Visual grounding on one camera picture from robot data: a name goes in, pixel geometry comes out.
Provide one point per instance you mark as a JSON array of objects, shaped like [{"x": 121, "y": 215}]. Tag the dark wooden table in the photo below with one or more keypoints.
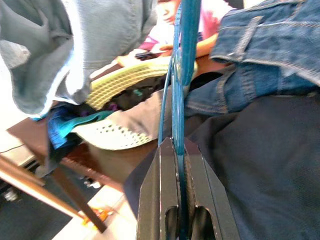
[{"x": 107, "y": 162}]

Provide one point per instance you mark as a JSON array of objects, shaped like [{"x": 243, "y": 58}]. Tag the orange snack packet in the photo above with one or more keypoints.
[{"x": 100, "y": 213}]

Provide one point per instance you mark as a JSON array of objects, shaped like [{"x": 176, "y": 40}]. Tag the black smartphone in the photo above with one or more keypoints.
[{"x": 147, "y": 55}]

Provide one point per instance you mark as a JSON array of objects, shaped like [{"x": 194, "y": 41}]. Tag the dark navy garment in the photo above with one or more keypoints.
[{"x": 262, "y": 162}]

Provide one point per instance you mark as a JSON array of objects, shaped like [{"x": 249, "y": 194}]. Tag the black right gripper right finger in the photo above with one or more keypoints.
[{"x": 207, "y": 200}]

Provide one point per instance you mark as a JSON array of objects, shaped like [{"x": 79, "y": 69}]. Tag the blue teal cloth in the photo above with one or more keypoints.
[{"x": 60, "y": 127}]

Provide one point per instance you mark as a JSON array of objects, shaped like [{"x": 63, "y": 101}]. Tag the pale green laundry basket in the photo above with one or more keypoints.
[{"x": 117, "y": 82}]

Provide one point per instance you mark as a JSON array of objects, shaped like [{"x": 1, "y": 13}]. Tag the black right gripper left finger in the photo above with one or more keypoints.
[{"x": 160, "y": 195}]

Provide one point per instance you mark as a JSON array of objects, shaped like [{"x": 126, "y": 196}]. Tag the taupe grey cloth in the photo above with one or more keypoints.
[{"x": 140, "y": 117}]

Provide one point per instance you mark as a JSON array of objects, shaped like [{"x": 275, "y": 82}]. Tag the person in pink shirt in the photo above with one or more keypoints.
[{"x": 170, "y": 13}]

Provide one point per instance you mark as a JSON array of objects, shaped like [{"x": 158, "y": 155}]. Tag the white shirt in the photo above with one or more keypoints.
[{"x": 87, "y": 37}]

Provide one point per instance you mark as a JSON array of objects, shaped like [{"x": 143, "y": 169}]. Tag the blue denim shorts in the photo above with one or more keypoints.
[{"x": 275, "y": 37}]

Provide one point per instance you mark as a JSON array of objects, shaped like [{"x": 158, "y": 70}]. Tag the blue plastic clothes hanger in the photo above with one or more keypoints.
[{"x": 188, "y": 37}]

